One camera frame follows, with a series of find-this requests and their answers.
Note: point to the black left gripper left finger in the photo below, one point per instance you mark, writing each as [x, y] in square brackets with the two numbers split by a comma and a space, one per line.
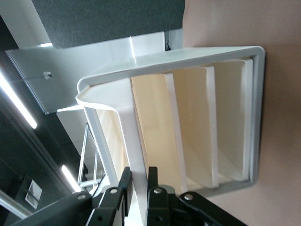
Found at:
[110, 202]

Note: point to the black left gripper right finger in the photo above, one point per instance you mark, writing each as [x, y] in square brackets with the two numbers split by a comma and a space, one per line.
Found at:
[160, 207]

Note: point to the cream plastic drawer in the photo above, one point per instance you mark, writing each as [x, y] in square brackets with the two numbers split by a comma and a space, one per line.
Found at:
[195, 117]
[230, 113]
[155, 117]

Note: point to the white drawer cabinet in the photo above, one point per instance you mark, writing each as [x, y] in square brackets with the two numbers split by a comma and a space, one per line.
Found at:
[188, 58]

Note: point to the long ceiling light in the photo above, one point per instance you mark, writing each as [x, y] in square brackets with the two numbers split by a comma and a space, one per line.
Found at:
[18, 103]
[69, 176]

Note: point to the white ceiling air vent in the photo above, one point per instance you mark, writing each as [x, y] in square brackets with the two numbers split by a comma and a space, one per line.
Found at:
[33, 194]

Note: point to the brown table cover sheet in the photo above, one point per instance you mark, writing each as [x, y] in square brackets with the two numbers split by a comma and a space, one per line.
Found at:
[282, 117]

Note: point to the dark grey acoustic panel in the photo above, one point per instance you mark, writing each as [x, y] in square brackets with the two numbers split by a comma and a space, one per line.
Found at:
[105, 21]

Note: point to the thin metal frame stand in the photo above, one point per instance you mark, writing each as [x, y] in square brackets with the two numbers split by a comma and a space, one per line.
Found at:
[90, 183]

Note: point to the white metal bracket panel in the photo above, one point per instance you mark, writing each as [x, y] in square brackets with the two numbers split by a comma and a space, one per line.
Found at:
[70, 66]

